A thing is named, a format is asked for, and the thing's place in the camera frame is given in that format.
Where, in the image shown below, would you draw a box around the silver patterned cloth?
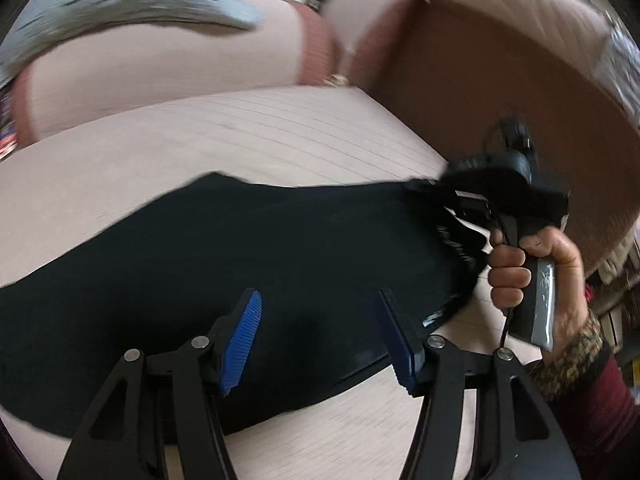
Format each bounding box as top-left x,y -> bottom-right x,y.
597,10 -> 640,121

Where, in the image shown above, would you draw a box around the grey speckled blanket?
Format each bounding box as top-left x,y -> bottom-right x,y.
0,0 -> 266,88

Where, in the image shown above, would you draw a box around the large pink pillow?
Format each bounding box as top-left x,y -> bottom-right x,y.
12,0 -> 307,143

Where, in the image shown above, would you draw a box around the brown bed headboard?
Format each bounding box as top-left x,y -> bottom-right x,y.
360,0 -> 640,281

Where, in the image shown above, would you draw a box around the black pants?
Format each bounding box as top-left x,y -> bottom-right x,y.
0,172 -> 493,442

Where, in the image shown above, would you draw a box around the person's right hand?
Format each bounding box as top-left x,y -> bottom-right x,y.
486,226 -> 597,363

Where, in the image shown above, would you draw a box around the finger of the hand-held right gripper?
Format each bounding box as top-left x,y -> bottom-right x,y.
406,177 -> 495,273

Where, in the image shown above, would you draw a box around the brown ribbed pillow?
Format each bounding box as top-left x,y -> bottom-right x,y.
292,1 -> 337,87

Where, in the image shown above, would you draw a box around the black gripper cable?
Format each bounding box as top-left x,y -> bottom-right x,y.
496,310 -> 513,350

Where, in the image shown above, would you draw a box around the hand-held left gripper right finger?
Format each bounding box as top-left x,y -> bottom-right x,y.
379,288 -> 582,480

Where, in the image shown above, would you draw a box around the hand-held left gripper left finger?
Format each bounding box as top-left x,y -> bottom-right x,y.
57,288 -> 263,480

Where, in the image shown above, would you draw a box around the small pink pillow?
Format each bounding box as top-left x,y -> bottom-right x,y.
322,0 -> 416,56

